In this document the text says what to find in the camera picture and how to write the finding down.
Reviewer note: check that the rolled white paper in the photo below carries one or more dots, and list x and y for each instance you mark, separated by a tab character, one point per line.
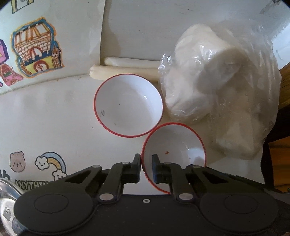
131	61
102	72

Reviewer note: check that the white printed cloth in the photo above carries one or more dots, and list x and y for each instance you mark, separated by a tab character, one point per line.
56	118

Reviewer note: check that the white bowl with red rim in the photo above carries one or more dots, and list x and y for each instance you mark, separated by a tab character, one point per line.
176	140
126	104

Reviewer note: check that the drawing of colourful houses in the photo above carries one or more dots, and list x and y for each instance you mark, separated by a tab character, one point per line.
68	45

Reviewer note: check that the wooden door frame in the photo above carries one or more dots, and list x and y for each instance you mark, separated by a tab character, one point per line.
285	90

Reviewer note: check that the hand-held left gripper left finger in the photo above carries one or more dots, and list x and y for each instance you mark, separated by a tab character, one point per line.
137	169

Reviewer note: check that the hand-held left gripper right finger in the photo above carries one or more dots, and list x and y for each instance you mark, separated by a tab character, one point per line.
155	170

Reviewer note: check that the deep steel plate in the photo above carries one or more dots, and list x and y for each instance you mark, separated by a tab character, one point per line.
6	199

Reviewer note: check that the clear plastic bag of white items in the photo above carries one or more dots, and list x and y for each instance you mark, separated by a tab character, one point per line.
199	74

